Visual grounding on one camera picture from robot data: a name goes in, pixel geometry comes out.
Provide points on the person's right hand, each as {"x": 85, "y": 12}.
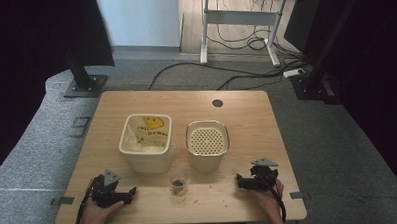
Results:
{"x": 271, "y": 203}

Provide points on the dark curtain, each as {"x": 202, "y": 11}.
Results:
{"x": 379, "y": 85}
{"x": 24, "y": 58}

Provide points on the cream bin with yellow print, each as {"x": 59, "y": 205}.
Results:
{"x": 147, "y": 144}

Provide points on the small clear cup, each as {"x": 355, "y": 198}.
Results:
{"x": 179, "y": 187}

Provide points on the white metal desk frame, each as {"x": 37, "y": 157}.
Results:
{"x": 240, "y": 17}

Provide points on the cream bin with perforated strainer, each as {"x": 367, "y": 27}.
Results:
{"x": 207, "y": 143}

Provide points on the black slanted metal stand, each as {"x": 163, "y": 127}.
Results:
{"x": 318, "y": 67}

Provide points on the person's left hand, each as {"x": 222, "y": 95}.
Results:
{"x": 93, "y": 217}

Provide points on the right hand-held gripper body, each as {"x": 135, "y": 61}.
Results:
{"x": 265, "y": 178}

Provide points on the white power strip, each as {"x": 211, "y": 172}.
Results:
{"x": 293, "y": 72}

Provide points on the grey tape strip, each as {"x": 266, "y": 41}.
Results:
{"x": 299, "y": 195}
{"x": 63, "y": 200}

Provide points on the black stand with base plate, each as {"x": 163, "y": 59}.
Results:
{"x": 83, "y": 83}

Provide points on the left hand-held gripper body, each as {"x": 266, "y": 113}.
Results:
{"x": 104, "y": 193}

